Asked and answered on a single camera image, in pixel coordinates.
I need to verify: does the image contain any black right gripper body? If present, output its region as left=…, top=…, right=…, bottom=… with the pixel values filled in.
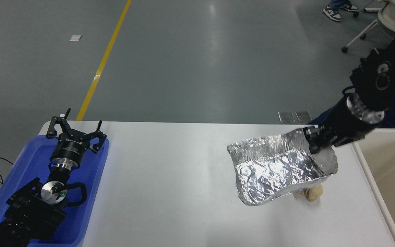
left=320, top=96, right=378, bottom=148

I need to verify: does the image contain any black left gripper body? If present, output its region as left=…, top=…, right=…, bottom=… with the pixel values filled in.
left=50, top=131, right=91, bottom=165

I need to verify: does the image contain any silver foil plate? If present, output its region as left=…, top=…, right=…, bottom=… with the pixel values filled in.
left=227, top=129, right=338, bottom=206

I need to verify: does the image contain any metal floor plate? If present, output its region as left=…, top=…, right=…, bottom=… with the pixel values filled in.
left=295, top=110, right=312, bottom=122
left=278, top=111, right=296, bottom=123

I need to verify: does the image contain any blue plastic tray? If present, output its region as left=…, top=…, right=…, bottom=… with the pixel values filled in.
left=0, top=134, right=110, bottom=247

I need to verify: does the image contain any large pale bin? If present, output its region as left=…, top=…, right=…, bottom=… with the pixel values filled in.
left=352, top=128, right=395, bottom=247

